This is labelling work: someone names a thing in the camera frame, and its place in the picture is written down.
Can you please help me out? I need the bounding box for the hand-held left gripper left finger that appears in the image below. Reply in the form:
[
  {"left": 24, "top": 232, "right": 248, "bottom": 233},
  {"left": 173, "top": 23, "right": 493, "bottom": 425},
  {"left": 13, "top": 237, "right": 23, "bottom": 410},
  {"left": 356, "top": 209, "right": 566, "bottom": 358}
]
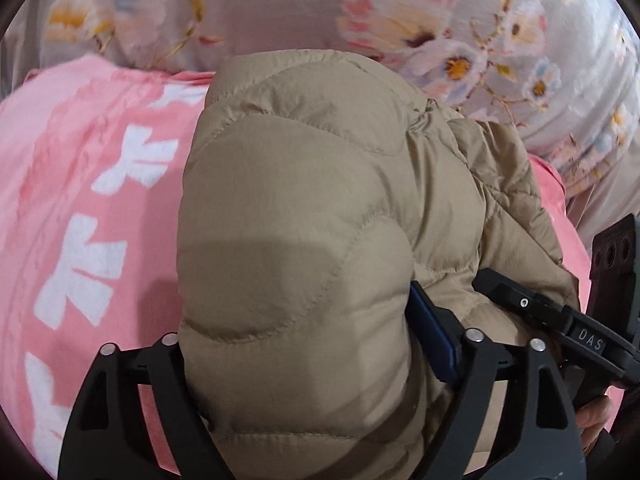
[{"left": 57, "top": 335, "right": 236, "bottom": 480}]

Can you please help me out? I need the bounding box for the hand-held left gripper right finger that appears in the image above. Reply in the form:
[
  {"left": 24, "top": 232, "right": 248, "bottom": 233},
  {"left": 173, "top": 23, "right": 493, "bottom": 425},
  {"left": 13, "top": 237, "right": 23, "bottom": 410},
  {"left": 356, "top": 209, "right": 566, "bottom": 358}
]
[{"left": 404, "top": 281, "right": 589, "bottom": 480}]

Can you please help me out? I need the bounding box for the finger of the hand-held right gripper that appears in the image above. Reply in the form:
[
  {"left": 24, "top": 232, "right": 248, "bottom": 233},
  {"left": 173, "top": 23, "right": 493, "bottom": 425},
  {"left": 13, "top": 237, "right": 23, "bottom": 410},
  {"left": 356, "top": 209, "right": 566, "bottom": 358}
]
[{"left": 472, "top": 267, "right": 572, "bottom": 335}]

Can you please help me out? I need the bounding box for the beige quilted jacket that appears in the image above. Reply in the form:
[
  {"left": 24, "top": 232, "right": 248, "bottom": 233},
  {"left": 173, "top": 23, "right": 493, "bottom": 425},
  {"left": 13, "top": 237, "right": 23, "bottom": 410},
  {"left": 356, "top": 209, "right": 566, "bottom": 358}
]
[{"left": 176, "top": 50, "right": 583, "bottom": 480}]

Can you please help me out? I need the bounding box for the person's right hand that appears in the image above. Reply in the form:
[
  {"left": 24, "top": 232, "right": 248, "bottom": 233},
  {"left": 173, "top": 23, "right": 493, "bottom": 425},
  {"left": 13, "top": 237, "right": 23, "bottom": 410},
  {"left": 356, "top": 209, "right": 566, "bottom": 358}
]
[{"left": 574, "top": 394, "right": 615, "bottom": 455}]

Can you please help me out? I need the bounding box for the pink printed blanket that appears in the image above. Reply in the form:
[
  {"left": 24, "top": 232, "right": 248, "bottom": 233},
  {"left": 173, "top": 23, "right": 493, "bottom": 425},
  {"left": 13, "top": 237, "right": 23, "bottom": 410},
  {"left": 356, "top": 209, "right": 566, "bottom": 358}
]
[{"left": 0, "top": 54, "right": 626, "bottom": 480}]

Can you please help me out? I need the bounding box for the grey floral blanket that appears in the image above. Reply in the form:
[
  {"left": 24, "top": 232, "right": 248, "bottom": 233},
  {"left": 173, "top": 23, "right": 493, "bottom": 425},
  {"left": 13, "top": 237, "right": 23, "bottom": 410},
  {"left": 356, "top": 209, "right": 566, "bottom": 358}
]
[{"left": 0, "top": 0, "right": 640, "bottom": 243}]

